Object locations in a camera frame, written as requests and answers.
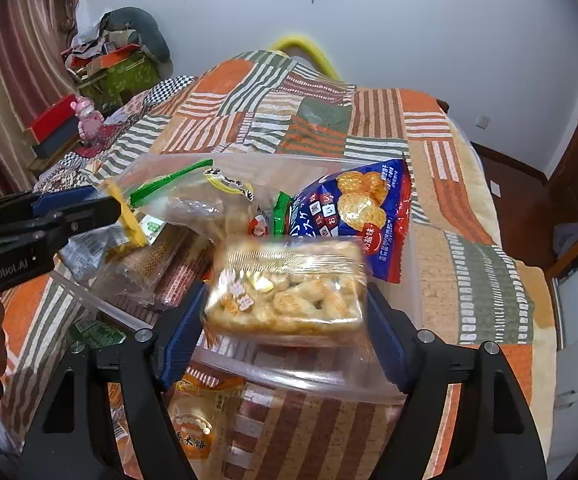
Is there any striped patchwork blanket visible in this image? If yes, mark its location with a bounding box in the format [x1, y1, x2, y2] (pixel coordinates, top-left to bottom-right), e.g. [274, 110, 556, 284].
[0, 50, 557, 480]

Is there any yellow foam tube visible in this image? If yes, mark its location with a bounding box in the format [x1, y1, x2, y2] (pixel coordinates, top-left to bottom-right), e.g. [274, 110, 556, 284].
[269, 35, 342, 81]

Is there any orange snack packet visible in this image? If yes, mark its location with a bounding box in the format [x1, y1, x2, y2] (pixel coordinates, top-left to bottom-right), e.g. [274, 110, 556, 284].
[166, 375, 247, 480]

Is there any small red white packet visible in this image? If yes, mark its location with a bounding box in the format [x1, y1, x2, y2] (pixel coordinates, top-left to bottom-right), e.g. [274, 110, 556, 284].
[246, 212, 272, 238]

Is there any pink plush toy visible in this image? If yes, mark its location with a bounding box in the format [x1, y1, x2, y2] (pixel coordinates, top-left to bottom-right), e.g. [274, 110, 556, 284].
[70, 96, 104, 140]

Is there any pile of boxes and clothes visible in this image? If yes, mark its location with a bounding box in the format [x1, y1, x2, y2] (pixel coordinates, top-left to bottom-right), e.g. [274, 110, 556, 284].
[59, 25, 142, 83]

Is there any dark blue box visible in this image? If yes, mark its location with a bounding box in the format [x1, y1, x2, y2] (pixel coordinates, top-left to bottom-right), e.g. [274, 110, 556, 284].
[33, 122, 84, 160]

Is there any small green packet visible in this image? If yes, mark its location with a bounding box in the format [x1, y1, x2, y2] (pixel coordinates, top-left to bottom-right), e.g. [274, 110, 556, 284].
[69, 321, 127, 351]

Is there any zip bag with green seal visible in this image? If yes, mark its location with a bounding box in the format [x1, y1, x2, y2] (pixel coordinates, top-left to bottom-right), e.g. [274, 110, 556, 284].
[104, 157, 257, 241]

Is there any checkered patchwork quilt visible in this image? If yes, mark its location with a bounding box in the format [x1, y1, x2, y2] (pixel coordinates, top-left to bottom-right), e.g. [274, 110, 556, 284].
[31, 74, 200, 196]

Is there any striped brown curtain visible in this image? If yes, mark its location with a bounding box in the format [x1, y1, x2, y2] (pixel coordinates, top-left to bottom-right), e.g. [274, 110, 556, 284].
[0, 0, 82, 206]

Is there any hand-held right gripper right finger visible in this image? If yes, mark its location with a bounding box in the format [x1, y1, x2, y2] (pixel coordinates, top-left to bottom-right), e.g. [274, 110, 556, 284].
[366, 285, 547, 480]

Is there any blue chip bag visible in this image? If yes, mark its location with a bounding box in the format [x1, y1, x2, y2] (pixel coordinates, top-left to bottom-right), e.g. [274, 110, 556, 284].
[275, 157, 412, 285]

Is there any clear plastic storage box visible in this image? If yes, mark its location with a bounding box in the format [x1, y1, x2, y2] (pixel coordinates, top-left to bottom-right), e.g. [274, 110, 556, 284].
[51, 152, 422, 406]

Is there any clear puffed cracker packet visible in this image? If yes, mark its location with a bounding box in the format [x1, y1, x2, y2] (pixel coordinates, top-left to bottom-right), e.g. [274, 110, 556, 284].
[204, 237, 372, 348]

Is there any red box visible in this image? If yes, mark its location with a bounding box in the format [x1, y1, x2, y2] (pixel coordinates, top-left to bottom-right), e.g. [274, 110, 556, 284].
[25, 94, 80, 142]

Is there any bright green snack packet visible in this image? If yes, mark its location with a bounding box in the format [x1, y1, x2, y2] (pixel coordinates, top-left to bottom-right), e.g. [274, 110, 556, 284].
[270, 191, 292, 236]

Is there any zip bag with yellow seal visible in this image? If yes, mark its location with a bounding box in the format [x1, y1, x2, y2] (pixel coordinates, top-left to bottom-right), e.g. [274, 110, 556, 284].
[61, 182, 152, 281]

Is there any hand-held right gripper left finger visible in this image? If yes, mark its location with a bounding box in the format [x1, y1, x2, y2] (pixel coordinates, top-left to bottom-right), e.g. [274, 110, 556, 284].
[19, 280, 210, 480]

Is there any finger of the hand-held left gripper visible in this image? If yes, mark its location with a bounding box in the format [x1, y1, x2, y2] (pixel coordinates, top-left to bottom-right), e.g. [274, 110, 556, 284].
[0, 186, 98, 231]
[0, 196, 122, 256]

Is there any brown sesame biscuit packet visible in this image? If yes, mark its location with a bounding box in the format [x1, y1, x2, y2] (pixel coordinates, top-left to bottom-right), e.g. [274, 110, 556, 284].
[101, 220, 192, 306]

